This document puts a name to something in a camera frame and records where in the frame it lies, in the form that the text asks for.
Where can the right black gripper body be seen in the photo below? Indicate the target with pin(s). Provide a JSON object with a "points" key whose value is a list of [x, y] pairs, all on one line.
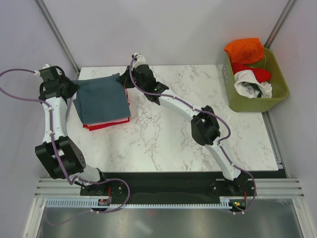
{"points": [[129, 83]]}

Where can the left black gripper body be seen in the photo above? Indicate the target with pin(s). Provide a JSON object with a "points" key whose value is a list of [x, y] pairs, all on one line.
{"points": [[70, 87]]}

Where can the blue grey t shirt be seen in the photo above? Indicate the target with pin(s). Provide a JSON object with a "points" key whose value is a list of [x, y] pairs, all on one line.
{"points": [[101, 99]]}

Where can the red t shirt stack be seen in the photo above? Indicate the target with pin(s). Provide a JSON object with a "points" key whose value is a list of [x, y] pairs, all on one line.
{"points": [[109, 122]]}

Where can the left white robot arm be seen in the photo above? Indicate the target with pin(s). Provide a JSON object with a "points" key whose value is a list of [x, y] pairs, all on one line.
{"points": [[59, 155]]}

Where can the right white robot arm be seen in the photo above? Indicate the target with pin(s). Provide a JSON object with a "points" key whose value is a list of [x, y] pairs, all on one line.
{"points": [[205, 129]]}

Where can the white green crumpled t shirt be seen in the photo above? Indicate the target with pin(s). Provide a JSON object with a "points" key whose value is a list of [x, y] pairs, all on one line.
{"points": [[247, 85]]}

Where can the orange t shirt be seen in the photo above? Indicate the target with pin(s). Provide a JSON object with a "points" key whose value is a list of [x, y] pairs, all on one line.
{"points": [[245, 51]]}

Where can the red t shirt in basket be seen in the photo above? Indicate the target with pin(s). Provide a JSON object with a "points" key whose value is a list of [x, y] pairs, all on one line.
{"points": [[261, 74]]}

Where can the green plastic basket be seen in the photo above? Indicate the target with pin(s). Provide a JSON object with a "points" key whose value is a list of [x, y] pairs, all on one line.
{"points": [[280, 90]]}

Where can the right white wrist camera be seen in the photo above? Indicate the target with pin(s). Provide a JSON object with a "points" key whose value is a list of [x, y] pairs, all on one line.
{"points": [[138, 59]]}

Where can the left aluminium frame post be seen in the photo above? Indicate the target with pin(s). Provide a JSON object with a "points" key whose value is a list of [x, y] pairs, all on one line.
{"points": [[57, 34]]}

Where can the aluminium frame post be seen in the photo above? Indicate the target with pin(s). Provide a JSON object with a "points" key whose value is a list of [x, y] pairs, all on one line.
{"points": [[280, 22], [57, 34]]}

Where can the aluminium rail profile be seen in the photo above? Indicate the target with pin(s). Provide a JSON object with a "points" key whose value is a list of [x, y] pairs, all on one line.
{"points": [[262, 188]]}

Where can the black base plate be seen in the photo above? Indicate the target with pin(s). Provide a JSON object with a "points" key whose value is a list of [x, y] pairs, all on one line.
{"points": [[175, 199]]}

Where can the white slotted cable duct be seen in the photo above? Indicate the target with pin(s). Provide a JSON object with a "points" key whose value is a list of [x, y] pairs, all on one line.
{"points": [[95, 203]]}

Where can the right aluminium frame post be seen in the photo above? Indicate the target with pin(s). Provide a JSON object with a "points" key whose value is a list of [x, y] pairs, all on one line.
{"points": [[280, 22]]}

